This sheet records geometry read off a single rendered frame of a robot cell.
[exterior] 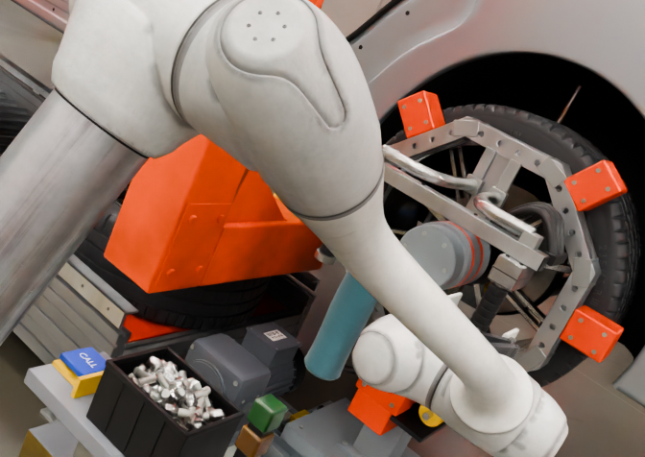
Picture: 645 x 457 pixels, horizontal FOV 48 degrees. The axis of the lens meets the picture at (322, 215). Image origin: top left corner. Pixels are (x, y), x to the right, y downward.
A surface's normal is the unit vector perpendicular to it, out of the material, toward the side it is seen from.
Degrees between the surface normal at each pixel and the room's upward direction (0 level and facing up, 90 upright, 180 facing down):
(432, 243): 90
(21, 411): 0
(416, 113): 90
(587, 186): 90
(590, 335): 90
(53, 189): 80
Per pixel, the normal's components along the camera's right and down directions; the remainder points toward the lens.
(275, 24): -0.12, -0.39
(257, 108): -0.26, 0.66
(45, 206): 0.32, 0.25
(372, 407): -0.54, 0.01
